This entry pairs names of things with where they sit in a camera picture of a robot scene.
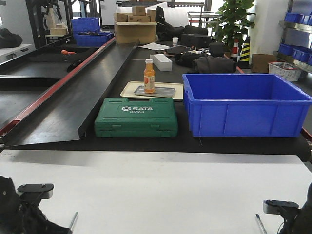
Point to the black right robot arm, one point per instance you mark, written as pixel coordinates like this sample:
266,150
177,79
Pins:
302,223

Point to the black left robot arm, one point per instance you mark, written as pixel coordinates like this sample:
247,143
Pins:
19,209

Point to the green SATA tool case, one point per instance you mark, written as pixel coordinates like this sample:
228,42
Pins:
119,117

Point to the orange juice bottle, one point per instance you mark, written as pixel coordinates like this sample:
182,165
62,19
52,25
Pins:
149,76

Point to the white rectangular box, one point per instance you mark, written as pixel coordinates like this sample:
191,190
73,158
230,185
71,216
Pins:
162,62

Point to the large blue plastic bin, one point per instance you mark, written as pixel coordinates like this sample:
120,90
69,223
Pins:
244,105

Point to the white paper cup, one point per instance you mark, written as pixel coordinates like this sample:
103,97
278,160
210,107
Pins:
175,40

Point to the large cardboard box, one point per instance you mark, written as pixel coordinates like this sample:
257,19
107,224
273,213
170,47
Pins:
132,32

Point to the black metal chute ramp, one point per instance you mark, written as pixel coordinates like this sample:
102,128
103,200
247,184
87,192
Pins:
64,111

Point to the red white traffic cone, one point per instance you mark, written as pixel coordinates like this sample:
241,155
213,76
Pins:
234,50

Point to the black yellow striped cone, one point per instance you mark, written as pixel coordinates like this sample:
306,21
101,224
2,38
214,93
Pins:
244,58

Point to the small blue bin back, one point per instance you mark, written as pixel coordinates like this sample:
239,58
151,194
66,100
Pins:
87,32

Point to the brown cardboard box floor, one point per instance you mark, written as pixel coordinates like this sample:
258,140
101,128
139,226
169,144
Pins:
260,62

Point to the green potted plant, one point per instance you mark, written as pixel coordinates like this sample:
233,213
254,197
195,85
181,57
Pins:
232,22

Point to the white plastic basket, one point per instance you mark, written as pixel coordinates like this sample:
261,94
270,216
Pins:
286,70

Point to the steel roller shelf rack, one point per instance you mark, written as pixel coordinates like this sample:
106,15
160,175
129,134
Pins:
295,45

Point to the orange handled tool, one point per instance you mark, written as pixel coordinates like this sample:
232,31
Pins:
65,52

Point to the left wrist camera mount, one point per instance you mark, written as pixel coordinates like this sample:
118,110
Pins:
34,193

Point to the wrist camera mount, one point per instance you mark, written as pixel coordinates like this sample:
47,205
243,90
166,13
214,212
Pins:
286,209
34,193

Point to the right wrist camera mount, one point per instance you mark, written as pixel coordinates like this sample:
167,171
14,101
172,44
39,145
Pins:
286,209

